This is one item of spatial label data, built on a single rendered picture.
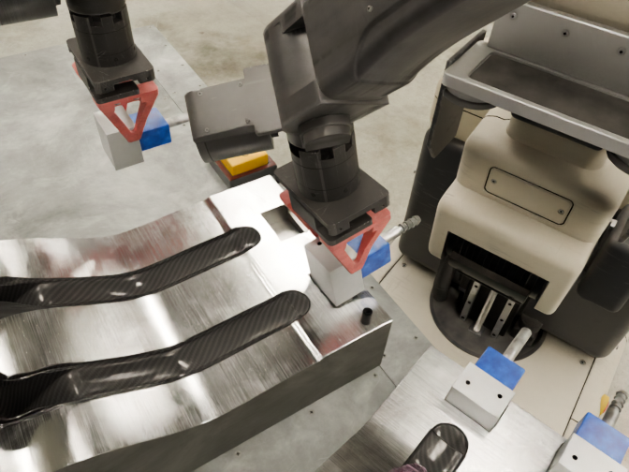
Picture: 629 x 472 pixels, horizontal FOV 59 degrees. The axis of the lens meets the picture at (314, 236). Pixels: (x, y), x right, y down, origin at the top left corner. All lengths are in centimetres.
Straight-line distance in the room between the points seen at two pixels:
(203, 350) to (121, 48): 32
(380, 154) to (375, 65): 191
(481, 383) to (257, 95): 34
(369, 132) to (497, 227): 153
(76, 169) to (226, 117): 52
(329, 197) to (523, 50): 33
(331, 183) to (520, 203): 44
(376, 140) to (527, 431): 181
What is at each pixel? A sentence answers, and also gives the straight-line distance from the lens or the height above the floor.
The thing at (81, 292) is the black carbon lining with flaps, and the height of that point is 90.
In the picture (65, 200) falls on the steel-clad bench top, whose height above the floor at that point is 80.
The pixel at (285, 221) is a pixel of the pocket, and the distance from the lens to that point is 70.
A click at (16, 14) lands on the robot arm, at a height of 111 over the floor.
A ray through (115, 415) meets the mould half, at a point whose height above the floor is 92.
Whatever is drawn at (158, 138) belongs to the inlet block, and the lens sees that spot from 72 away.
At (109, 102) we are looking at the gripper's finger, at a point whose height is 102.
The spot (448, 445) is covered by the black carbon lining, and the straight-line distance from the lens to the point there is 57.
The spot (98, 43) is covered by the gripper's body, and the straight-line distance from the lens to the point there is 63.
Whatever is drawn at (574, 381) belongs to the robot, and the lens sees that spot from 139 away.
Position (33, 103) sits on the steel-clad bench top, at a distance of 108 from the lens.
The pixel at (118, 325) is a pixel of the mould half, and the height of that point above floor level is 90.
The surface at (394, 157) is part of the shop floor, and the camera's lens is 222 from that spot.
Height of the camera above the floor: 136
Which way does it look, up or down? 47 degrees down
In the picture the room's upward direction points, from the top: 4 degrees clockwise
